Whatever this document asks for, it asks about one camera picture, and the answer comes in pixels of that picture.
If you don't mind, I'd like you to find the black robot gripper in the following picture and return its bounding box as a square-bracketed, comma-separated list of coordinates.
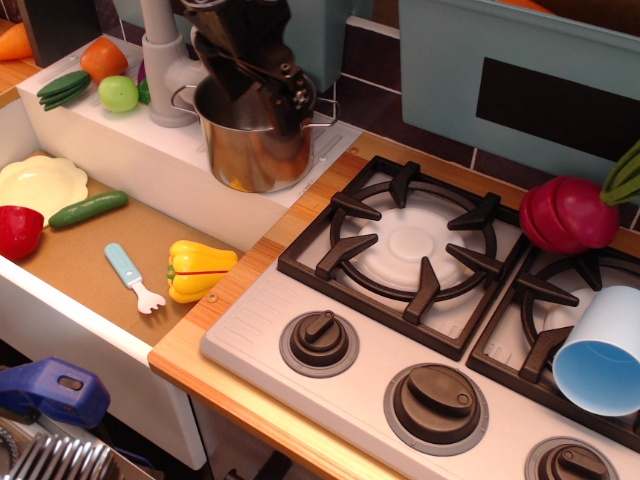
[183, 1, 316, 137]

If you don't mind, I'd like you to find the stainless steel pot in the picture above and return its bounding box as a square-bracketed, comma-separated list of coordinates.
[171, 77, 340, 193]

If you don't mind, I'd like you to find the small left stove knob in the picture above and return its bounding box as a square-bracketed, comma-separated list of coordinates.
[279, 310, 360, 379]

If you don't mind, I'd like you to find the grey toy stove top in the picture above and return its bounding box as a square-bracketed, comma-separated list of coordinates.
[199, 154, 640, 480]

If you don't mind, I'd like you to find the large middle stove knob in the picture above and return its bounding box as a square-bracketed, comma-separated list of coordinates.
[383, 363, 489, 457]

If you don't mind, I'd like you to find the right stove knob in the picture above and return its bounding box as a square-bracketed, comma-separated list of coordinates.
[524, 437, 619, 480]

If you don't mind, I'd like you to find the grey toy faucet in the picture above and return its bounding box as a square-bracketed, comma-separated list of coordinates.
[140, 1, 206, 128]

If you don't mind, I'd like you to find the purple toy eggplant piece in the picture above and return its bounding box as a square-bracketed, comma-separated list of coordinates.
[137, 61, 151, 105]

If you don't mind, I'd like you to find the green toy apple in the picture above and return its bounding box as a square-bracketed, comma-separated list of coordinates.
[98, 76, 139, 113]

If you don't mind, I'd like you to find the orange toy vegetable piece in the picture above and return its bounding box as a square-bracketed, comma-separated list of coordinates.
[80, 37, 129, 85]

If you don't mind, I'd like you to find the green toy cucumber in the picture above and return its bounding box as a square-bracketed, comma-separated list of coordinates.
[48, 190, 129, 229]

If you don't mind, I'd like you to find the yellow toy bell pepper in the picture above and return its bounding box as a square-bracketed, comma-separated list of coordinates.
[166, 240, 239, 304]

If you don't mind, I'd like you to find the white toy sink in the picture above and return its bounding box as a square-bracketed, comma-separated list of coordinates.
[1, 54, 359, 470]

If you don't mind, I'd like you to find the cream scalloped toy plate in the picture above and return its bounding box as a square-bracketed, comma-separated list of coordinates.
[1, 155, 88, 227]

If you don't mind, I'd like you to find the left black burner grate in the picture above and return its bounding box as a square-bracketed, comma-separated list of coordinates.
[278, 156, 527, 360]

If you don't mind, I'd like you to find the black burner grate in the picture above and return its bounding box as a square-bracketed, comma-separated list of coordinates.
[467, 247, 639, 452]
[278, 156, 527, 360]

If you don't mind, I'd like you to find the orange toy carrot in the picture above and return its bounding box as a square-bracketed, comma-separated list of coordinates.
[0, 23, 33, 61]

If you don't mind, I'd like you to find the teal toy microwave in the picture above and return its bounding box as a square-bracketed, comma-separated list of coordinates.
[399, 1, 639, 182]

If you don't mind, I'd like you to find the red toy pepper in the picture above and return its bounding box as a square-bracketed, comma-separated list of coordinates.
[1, 205, 44, 261]

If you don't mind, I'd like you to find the red toy radish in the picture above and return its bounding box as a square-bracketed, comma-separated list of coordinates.
[519, 144, 639, 255]

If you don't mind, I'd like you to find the blue clamp tool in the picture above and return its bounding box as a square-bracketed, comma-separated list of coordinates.
[1, 357, 111, 429]

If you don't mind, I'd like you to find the right black burner grate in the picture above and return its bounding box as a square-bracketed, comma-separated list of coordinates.
[467, 247, 639, 452]

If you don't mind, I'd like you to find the light blue plastic cup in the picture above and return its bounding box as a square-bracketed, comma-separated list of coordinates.
[552, 286, 639, 417]

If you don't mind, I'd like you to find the blue handled toy fork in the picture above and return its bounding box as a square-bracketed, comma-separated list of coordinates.
[104, 242, 166, 315]

